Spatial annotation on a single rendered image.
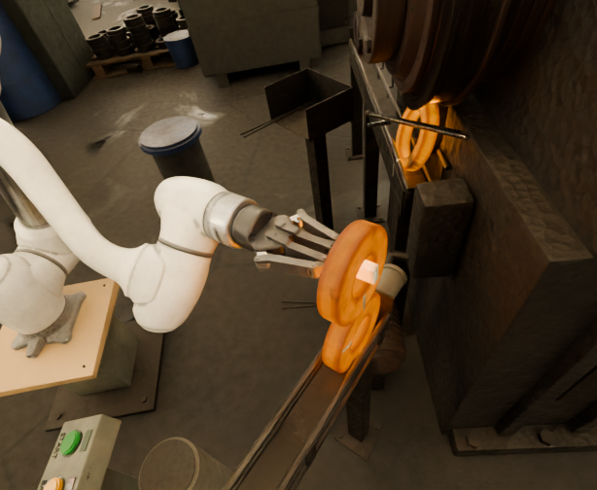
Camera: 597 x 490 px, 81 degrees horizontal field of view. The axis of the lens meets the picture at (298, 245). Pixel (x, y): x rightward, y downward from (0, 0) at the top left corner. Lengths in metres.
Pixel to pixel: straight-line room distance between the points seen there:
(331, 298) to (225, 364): 1.05
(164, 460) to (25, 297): 0.62
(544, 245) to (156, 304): 0.61
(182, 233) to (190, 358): 0.95
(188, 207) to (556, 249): 0.56
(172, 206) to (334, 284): 0.34
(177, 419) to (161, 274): 0.88
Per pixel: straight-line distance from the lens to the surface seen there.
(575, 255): 0.60
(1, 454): 1.80
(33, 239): 1.26
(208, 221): 0.60
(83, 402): 1.65
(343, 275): 0.44
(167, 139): 1.91
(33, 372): 1.33
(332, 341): 0.58
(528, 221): 0.62
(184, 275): 0.65
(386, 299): 0.68
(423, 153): 0.93
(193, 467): 0.83
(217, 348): 1.51
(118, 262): 0.69
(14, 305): 1.23
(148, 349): 1.61
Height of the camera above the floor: 1.28
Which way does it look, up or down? 47 degrees down
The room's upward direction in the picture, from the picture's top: 11 degrees counter-clockwise
